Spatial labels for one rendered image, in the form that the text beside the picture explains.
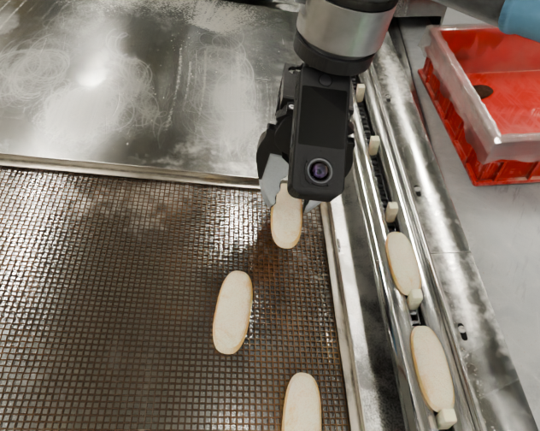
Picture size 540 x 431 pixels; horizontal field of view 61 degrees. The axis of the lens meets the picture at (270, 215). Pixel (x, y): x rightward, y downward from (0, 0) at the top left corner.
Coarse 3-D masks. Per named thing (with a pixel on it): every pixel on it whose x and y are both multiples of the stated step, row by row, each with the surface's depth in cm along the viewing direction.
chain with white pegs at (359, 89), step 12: (360, 84) 82; (360, 96) 83; (360, 108) 83; (372, 144) 73; (372, 156) 75; (384, 192) 70; (384, 204) 68; (396, 204) 64; (408, 300) 57; (420, 300) 56; (420, 324) 56; (444, 420) 46; (456, 420) 46
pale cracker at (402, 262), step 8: (392, 232) 63; (392, 240) 62; (400, 240) 62; (408, 240) 62; (392, 248) 61; (400, 248) 61; (408, 248) 61; (392, 256) 60; (400, 256) 60; (408, 256) 60; (392, 264) 60; (400, 264) 59; (408, 264) 59; (416, 264) 60; (392, 272) 59; (400, 272) 59; (408, 272) 58; (416, 272) 59; (400, 280) 58; (408, 280) 58; (416, 280) 58; (400, 288) 58; (408, 288) 57; (416, 288) 57
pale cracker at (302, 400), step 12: (300, 384) 45; (312, 384) 45; (288, 396) 44; (300, 396) 44; (312, 396) 44; (288, 408) 43; (300, 408) 43; (312, 408) 44; (288, 420) 43; (300, 420) 43; (312, 420) 43
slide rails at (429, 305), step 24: (360, 120) 79; (360, 144) 75; (384, 144) 75; (384, 168) 72; (384, 216) 66; (408, 216) 66; (384, 240) 63; (384, 264) 60; (432, 288) 58; (408, 312) 56; (432, 312) 56; (408, 336) 54; (408, 360) 52; (456, 384) 51; (456, 408) 49
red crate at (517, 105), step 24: (432, 72) 86; (504, 72) 92; (528, 72) 92; (432, 96) 86; (504, 96) 87; (528, 96) 87; (456, 120) 78; (504, 120) 83; (528, 120) 83; (456, 144) 77; (480, 168) 71; (504, 168) 71; (528, 168) 71
